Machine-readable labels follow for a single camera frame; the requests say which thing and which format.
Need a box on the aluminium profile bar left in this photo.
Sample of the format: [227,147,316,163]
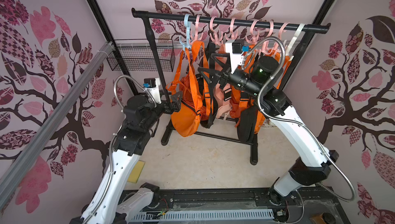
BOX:
[1,42,115,208]

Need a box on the flexible metal conduit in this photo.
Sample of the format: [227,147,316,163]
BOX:
[247,36,357,205]
[81,86,164,224]

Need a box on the right flexible metal conduit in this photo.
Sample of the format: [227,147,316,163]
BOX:
[247,36,357,205]

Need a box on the pink multi-hook hanger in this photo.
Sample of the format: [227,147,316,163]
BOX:
[274,22,288,51]
[245,19,263,46]
[225,18,238,42]
[191,15,203,44]
[260,21,277,55]
[209,16,223,47]

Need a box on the black wire basket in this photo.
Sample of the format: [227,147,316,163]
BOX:
[107,45,175,72]

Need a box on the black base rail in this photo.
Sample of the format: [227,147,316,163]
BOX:
[120,186,343,211]

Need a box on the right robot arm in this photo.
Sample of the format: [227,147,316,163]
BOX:
[199,53,338,205]

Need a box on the brown bottle right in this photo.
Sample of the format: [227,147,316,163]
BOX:
[310,212,336,224]

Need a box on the aluminium profile bar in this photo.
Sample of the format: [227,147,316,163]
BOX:
[114,39,304,49]
[1,42,115,208]

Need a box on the white slotted cable duct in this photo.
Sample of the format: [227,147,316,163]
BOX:
[129,209,274,223]

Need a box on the small black sling bag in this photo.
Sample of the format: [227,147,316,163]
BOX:
[237,106,258,144]

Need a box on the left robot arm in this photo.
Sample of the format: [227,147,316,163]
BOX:
[70,91,182,224]

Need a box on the orange backpack with black panel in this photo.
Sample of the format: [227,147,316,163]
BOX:
[180,40,218,128]

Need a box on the yellow sponge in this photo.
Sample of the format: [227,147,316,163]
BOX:
[127,160,145,183]

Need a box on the bright orange waist bag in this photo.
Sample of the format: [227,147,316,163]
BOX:
[254,52,290,134]

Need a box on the dark orange backpack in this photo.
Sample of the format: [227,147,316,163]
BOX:
[230,86,250,119]

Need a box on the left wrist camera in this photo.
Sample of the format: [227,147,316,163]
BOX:
[144,78,161,104]

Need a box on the orange bag underneath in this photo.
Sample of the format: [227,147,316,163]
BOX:
[166,48,203,137]

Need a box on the left flexible metal conduit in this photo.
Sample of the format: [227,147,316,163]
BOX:
[81,86,164,224]

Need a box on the aluminium profile bar back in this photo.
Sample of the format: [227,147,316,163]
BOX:
[114,39,304,49]

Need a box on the light blue multi-hook hanger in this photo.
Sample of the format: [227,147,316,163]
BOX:
[179,14,192,52]

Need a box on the black and orange bag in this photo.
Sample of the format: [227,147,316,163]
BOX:
[198,42,218,128]

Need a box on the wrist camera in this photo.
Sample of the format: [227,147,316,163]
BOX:
[225,39,249,73]
[144,78,161,104]

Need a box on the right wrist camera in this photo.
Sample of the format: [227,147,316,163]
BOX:
[225,39,249,73]

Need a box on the black clothes rack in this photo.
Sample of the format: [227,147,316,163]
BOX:
[131,8,331,165]

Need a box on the white multi-hook hanger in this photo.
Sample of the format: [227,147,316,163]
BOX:
[285,23,305,60]

